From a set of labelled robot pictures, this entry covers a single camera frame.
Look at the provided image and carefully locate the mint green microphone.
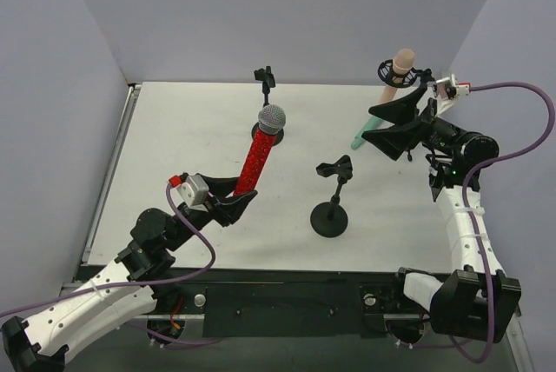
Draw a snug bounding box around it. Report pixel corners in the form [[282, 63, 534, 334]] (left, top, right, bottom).
[[350, 116, 383, 150]]

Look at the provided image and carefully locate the black tripod shock-mount stand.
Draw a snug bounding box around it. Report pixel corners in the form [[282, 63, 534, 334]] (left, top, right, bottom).
[[375, 56, 435, 163]]

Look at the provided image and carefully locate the pink microphone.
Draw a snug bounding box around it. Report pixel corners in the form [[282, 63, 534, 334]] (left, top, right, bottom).
[[380, 48, 415, 103]]

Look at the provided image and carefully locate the red glitter microphone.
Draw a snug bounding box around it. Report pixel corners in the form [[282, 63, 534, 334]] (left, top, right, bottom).
[[234, 104, 286, 196]]

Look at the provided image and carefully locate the black round-base clip stand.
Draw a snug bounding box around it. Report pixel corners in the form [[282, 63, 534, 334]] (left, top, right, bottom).
[[310, 155, 353, 238]]

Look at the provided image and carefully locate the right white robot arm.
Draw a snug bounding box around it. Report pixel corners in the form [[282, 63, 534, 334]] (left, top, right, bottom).
[[362, 88, 521, 343]]

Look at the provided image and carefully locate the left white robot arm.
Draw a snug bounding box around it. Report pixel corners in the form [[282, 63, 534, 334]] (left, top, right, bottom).
[[1, 173, 257, 371]]

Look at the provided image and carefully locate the black round-base rear stand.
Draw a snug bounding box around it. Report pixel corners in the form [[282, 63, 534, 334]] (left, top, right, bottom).
[[251, 65, 284, 146]]

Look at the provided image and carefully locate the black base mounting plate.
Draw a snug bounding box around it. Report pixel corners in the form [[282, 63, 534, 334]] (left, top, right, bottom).
[[149, 269, 426, 338]]

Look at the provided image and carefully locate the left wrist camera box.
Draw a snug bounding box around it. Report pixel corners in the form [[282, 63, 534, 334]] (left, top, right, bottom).
[[169, 174, 209, 208]]

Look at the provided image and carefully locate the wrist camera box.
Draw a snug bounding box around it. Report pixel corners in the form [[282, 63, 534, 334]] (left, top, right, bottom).
[[434, 72, 471, 101], [169, 174, 209, 208]]

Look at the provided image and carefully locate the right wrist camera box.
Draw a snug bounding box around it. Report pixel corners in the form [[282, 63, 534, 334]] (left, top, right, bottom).
[[434, 72, 471, 101]]

